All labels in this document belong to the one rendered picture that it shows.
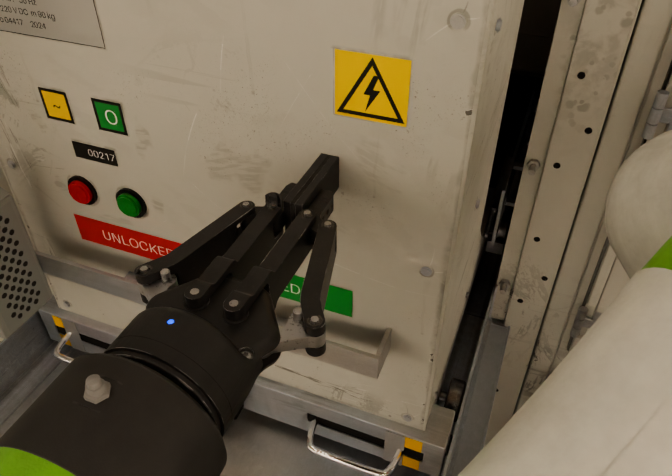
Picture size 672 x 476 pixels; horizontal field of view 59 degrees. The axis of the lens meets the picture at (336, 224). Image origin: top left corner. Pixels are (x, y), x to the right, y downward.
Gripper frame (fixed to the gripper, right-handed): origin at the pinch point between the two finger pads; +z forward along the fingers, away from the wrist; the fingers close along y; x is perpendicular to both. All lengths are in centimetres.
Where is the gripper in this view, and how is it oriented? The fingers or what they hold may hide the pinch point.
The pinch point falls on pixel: (313, 193)
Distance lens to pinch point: 45.1
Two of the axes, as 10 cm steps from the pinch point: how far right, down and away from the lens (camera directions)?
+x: 0.0, -7.9, -6.2
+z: 3.7, -5.7, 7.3
